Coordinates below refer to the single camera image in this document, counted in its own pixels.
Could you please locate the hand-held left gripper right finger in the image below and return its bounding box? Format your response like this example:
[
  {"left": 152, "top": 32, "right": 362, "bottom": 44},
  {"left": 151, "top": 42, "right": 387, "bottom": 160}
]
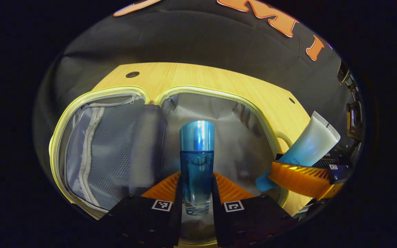
[{"left": 212, "top": 173, "right": 297, "bottom": 248}]

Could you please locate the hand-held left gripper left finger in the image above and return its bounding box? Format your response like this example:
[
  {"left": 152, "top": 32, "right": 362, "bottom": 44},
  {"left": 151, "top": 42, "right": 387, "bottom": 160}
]
[{"left": 100, "top": 172, "right": 183, "bottom": 248}]

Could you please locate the white and blue tube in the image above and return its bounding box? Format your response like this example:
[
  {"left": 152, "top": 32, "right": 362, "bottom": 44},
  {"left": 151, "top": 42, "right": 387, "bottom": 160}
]
[{"left": 255, "top": 111, "right": 341, "bottom": 193}]

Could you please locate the blue glass bottle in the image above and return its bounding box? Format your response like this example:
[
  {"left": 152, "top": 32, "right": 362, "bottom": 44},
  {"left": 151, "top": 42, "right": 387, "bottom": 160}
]
[{"left": 179, "top": 120, "right": 215, "bottom": 216}]

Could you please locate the black tripod mount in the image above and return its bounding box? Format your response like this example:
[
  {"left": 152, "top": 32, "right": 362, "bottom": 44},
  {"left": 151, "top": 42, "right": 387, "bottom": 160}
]
[{"left": 337, "top": 59, "right": 365, "bottom": 142}]

